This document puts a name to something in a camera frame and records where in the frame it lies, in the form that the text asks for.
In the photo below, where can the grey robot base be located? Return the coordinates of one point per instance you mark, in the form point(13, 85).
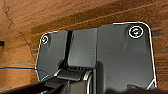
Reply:
point(126, 56)

